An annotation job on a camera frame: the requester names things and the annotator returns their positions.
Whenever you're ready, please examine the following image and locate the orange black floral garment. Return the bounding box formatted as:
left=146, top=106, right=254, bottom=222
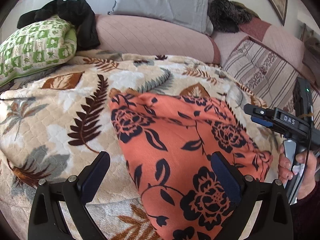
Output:
left=110, top=93, right=272, bottom=239

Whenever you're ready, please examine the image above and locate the person's right hand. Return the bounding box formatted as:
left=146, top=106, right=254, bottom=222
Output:
left=278, top=144, right=317, bottom=200

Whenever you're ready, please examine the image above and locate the striped floral bedsheet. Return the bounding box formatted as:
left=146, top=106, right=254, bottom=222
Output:
left=218, top=39, right=319, bottom=121

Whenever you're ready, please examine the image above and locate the cream leaf pattern blanket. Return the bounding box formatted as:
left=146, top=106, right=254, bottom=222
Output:
left=1, top=50, right=281, bottom=239

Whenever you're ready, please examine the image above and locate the dark furry cushion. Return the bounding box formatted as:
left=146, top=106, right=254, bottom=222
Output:
left=208, top=0, right=255, bottom=33

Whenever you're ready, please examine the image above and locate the grey pillow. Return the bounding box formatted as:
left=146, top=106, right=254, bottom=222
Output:
left=109, top=0, right=213, bottom=35

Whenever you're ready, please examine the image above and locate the green white patterned cloth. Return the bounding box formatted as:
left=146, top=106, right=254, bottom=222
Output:
left=1, top=15, right=77, bottom=86

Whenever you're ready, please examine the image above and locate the pink quilted bolster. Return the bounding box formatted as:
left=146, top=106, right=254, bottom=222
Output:
left=96, top=15, right=221, bottom=64

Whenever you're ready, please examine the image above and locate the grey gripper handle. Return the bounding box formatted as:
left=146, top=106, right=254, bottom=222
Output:
left=282, top=139, right=307, bottom=205

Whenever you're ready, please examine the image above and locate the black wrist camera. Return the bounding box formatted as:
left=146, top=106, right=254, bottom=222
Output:
left=293, top=77, right=313, bottom=124

